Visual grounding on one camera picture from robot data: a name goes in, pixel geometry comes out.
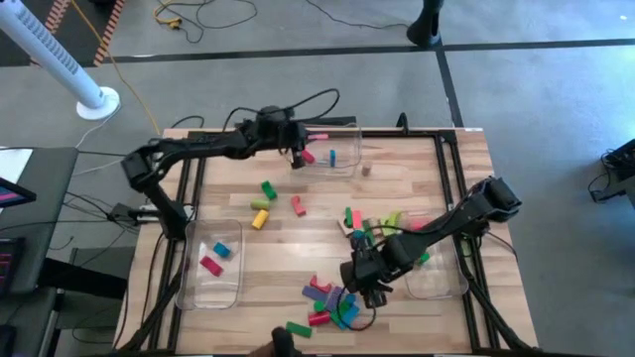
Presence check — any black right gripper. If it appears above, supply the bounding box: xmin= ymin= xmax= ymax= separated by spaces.
xmin=338 ymin=236 xmax=397 ymax=308

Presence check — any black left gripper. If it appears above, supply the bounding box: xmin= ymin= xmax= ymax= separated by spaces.
xmin=255 ymin=104 xmax=311 ymax=171

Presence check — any large green block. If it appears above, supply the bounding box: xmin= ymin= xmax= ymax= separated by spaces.
xmin=330 ymin=301 xmax=351 ymax=326

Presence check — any red arch block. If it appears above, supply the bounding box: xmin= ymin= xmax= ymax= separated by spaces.
xmin=199 ymin=255 xmax=224 ymax=278
xmin=310 ymin=275 xmax=333 ymax=295

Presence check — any clear plastic bin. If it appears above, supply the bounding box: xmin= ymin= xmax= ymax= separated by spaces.
xmin=174 ymin=217 xmax=245 ymax=311
xmin=297 ymin=120 xmax=363 ymax=179
xmin=400 ymin=208 xmax=478 ymax=301

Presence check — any light green arch block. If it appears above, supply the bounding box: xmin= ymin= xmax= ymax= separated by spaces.
xmin=379 ymin=210 xmax=404 ymax=237

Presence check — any yellow cylinder block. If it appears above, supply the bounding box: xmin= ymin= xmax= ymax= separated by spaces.
xmin=251 ymin=208 xmax=271 ymax=231

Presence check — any black rounded object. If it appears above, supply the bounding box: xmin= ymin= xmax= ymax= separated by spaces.
xmin=247 ymin=325 xmax=303 ymax=357

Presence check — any black floor stand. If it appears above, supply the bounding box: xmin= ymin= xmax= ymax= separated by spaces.
xmin=405 ymin=0 xmax=446 ymax=50

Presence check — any black power adapter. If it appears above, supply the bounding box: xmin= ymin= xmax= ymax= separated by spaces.
xmin=107 ymin=201 xmax=143 ymax=227

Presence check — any black orange striped mat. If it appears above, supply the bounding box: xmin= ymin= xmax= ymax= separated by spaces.
xmin=29 ymin=0 xmax=128 ymax=68

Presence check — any black side desk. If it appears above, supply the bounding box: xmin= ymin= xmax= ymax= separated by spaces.
xmin=0 ymin=146 xmax=80 ymax=298

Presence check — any white tower fan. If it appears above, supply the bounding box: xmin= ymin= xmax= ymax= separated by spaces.
xmin=0 ymin=0 xmax=122 ymax=122

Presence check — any white sheet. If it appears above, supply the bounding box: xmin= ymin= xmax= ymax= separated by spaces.
xmin=0 ymin=148 xmax=34 ymax=184

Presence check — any lit monitor screen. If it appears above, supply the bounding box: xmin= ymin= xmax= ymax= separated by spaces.
xmin=0 ymin=176 xmax=39 ymax=209

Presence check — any keyboard with lit keys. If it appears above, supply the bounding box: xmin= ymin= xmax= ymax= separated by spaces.
xmin=0 ymin=236 xmax=26 ymax=298

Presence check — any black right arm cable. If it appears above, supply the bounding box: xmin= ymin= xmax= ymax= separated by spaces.
xmin=336 ymin=296 xmax=378 ymax=332

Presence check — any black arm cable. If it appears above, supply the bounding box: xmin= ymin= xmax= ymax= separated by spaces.
xmin=221 ymin=87 xmax=341 ymax=133
xmin=336 ymin=296 xmax=378 ymax=332

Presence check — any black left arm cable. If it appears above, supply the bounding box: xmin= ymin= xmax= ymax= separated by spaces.
xmin=221 ymin=87 xmax=341 ymax=133

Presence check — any black floor cable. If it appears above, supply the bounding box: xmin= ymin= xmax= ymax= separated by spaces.
xmin=153 ymin=0 xmax=259 ymax=45
xmin=305 ymin=0 xmax=413 ymax=31

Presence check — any black diagonal frame strut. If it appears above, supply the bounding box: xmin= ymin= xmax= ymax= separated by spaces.
xmin=470 ymin=287 xmax=535 ymax=354
xmin=112 ymin=270 xmax=184 ymax=354

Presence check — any black metal table frame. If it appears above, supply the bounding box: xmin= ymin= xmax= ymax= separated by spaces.
xmin=147 ymin=127 xmax=502 ymax=356

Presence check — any yellow cable plug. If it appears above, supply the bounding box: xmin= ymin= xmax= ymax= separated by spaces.
xmin=152 ymin=3 xmax=184 ymax=32

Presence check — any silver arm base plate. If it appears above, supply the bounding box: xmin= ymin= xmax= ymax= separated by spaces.
xmin=138 ymin=204 xmax=197 ymax=223

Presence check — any yellow floor cable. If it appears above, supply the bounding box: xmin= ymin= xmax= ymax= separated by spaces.
xmin=68 ymin=0 xmax=163 ymax=135

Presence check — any white floor cable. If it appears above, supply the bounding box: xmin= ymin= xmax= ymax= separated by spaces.
xmin=73 ymin=113 xmax=163 ymax=179

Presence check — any black equipment with cables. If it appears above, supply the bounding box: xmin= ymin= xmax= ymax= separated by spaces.
xmin=584 ymin=137 xmax=635 ymax=204

